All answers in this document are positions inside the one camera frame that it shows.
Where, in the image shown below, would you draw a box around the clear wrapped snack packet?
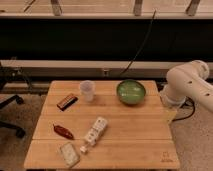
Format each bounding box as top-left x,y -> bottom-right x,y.
60,143 -> 80,167

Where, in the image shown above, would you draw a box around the brown chocolate bar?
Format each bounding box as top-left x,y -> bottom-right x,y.
57,94 -> 78,111

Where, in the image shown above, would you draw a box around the black hanging cable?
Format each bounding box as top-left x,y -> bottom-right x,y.
119,9 -> 158,77

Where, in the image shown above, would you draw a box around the green ceramic bowl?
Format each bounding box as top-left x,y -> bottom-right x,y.
116,79 -> 146,105

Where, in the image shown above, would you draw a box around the black floor cable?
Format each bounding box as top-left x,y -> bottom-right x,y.
172,98 -> 196,122

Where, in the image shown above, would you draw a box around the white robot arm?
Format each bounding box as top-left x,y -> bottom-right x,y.
160,60 -> 213,112

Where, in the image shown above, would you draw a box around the white tube bottle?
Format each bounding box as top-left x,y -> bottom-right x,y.
80,117 -> 108,154

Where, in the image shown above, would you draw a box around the red snack packet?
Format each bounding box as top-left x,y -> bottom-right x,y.
53,125 -> 74,140

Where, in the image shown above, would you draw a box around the clear plastic cup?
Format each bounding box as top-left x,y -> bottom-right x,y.
79,80 -> 95,102

